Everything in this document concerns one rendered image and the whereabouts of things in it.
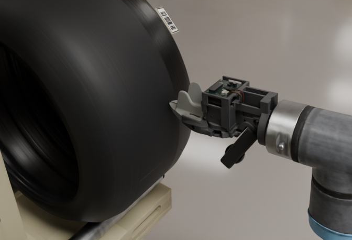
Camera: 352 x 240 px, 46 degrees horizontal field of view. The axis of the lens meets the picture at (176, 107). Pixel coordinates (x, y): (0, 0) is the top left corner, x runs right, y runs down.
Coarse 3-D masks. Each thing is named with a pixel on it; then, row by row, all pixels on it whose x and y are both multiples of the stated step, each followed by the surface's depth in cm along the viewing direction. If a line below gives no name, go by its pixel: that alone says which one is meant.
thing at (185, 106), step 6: (180, 96) 73; (186, 96) 72; (180, 102) 74; (186, 102) 73; (192, 102) 72; (174, 108) 76; (180, 108) 75; (186, 108) 74; (192, 108) 73; (198, 108) 72; (180, 114) 74; (186, 114) 74; (192, 114) 74; (198, 114) 72; (204, 114) 72; (198, 120) 72
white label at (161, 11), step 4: (156, 8) 81; (160, 8) 83; (160, 12) 82; (164, 12) 84; (160, 16) 81; (164, 16) 82; (168, 16) 84; (164, 20) 81; (168, 20) 83; (168, 24) 82; (172, 24) 84; (168, 28) 81; (172, 28) 82; (176, 28) 84; (172, 32) 81
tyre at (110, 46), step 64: (0, 0) 70; (64, 0) 71; (128, 0) 77; (0, 64) 107; (64, 64) 66; (128, 64) 71; (0, 128) 108; (64, 128) 118; (128, 128) 71; (64, 192) 104; (128, 192) 78
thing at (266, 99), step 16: (224, 80) 71; (240, 80) 70; (208, 96) 68; (224, 96) 66; (240, 96) 67; (256, 96) 66; (272, 96) 64; (208, 112) 70; (224, 112) 67; (240, 112) 67; (256, 112) 65; (224, 128) 69; (240, 128) 69; (256, 128) 67
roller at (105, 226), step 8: (136, 200) 102; (128, 208) 101; (120, 216) 99; (88, 224) 94; (96, 224) 94; (104, 224) 95; (112, 224) 97; (80, 232) 92; (88, 232) 92; (96, 232) 93; (104, 232) 95
